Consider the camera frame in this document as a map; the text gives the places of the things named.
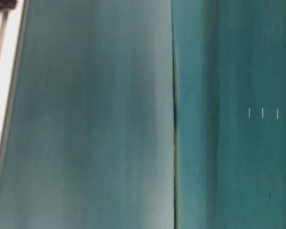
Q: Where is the teal table mat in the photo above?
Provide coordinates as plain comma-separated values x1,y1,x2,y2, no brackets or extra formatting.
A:
0,0,286,229

